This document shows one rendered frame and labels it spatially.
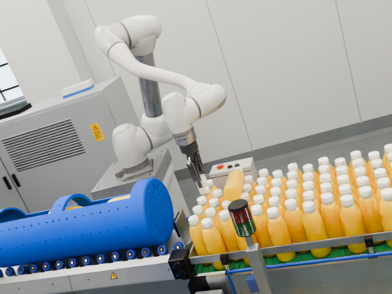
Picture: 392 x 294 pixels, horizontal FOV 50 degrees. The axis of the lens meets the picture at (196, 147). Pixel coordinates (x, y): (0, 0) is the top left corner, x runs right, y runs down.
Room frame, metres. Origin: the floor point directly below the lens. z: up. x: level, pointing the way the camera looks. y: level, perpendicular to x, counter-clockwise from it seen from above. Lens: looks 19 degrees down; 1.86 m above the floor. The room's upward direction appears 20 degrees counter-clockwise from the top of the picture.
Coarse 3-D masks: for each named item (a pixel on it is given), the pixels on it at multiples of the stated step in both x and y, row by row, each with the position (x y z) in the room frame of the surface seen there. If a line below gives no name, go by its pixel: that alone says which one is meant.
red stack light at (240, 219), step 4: (248, 208) 1.10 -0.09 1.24; (232, 212) 1.10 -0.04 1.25; (236, 212) 1.09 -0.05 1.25; (240, 212) 1.09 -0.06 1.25; (244, 212) 1.09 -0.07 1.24; (248, 212) 1.10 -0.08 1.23; (232, 216) 1.10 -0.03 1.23; (236, 216) 1.09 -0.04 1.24; (240, 216) 1.09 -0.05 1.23; (244, 216) 1.09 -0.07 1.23; (248, 216) 1.09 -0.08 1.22; (232, 220) 1.11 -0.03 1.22; (236, 220) 1.09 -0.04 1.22; (240, 220) 1.09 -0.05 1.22; (244, 220) 1.09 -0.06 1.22
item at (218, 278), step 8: (208, 272) 1.35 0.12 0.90; (216, 272) 1.34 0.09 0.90; (224, 272) 1.32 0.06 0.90; (192, 280) 1.35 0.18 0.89; (200, 280) 1.34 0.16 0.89; (208, 280) 1.33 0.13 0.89; (216, 280) 1.32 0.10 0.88; (224, 280) 1.31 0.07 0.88; (192, 288) 1.35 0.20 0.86; (200, 288) 1.34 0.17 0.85; (208, 288) 1.33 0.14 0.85; (216, 288) 1.32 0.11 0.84; (224, 288) 1.31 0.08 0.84
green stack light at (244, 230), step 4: (252, 216) 1.11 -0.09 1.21; (248, 220) 1.09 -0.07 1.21; (252, 220) 1.10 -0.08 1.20; (236, 224) 1.10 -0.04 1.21; (240, 224) 1.09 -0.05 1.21; (244, 224) 1.09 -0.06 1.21; (248, 224) 1.09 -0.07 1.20; (252, 224) 1.10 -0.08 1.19; (236, 228) 1.10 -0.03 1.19; (240, 228) 1.09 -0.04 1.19; (244, 228) 1.09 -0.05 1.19; (248, 228) 1.09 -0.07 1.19; (252, 228) 1.09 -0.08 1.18; (256, 228) 1.11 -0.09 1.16; (236, 232) 1.11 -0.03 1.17; (240, 232) 1.09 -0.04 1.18; (244, 232) 1.09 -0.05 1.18; (248, 232) 1.09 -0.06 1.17; (252, 232) 1.09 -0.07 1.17; (240, 236) 1.10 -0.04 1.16; (244, 236) 1.09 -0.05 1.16
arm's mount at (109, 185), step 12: (156, 156) 2.36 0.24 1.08; (168, 156) 2.39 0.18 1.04; (108, 168) 2.46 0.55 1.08; (120, 168) 2.39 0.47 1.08; (156, 168) 2.17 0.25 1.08; (108, 180) 2.25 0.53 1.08; (120, 180) 2.18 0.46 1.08; (132, 180) 2.12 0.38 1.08; (96, 192) 2.15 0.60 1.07; (108, 192) 2.14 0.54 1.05; (120, 192) 2.12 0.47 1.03
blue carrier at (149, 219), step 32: (160, 192) 1.67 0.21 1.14; (0, 224) 1.81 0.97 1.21; (32, 224) 1.72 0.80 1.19; (64, 224) 1.64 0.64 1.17; (96, 224) 1.57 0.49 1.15; (128, 224) 1.51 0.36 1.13; (160, 224) 1.57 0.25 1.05; (0, 256) 1.76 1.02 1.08; (32, 256) 1.71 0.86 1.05; (64, 256) 1.67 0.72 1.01
